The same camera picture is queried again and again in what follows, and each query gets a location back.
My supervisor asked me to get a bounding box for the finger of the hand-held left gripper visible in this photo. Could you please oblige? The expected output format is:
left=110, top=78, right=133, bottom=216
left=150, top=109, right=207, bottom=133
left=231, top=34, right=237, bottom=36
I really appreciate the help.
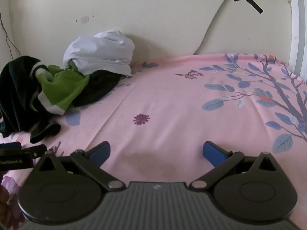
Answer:
left=21, top=145, right=47, bottom=159

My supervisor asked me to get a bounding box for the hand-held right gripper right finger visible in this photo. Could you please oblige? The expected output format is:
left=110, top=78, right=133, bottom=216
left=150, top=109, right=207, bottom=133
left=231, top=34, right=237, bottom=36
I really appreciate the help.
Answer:
left=189, top=140, right=277, bottom=190

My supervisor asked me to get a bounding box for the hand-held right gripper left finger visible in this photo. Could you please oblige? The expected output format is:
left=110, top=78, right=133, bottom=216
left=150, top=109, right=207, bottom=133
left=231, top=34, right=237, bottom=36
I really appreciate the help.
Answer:
left=36, top=141, right=125, bottom=190

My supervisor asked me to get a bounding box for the black garment with white stripes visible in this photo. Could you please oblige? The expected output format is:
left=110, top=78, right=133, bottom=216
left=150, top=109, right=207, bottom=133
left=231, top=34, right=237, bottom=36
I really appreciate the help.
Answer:
left=0, top=56, right=61, bottom=144

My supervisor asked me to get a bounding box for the pink floral bed sheet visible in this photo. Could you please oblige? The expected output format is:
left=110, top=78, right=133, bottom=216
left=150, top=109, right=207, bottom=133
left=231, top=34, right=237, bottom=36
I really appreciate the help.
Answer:
left=0, top=53, right=307, bottom=221

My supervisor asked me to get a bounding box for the plain black garment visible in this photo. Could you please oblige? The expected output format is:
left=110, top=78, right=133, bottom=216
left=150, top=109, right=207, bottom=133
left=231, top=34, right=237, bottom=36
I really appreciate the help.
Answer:
left=71, top=69, right=123, bottom=109

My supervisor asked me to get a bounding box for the green and white garment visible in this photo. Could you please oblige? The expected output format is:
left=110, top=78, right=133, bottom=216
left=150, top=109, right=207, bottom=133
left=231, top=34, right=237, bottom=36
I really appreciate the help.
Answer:
left=31, top=61, right=91, bottom=116

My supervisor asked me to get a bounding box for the thin black wire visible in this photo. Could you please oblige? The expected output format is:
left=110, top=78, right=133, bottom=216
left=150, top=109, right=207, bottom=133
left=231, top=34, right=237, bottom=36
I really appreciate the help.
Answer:
left=0, top=10, right=22, bottom=61

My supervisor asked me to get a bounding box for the grey wall cable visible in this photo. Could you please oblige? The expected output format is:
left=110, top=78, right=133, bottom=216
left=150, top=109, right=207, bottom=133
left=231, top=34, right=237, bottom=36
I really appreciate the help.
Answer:
left=193, top=0, right=232, bottom=55

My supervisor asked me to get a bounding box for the white window frame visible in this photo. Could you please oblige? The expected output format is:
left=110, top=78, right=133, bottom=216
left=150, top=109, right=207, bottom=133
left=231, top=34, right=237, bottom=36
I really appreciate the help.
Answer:
left=287, top=0, right=307, bottom=83

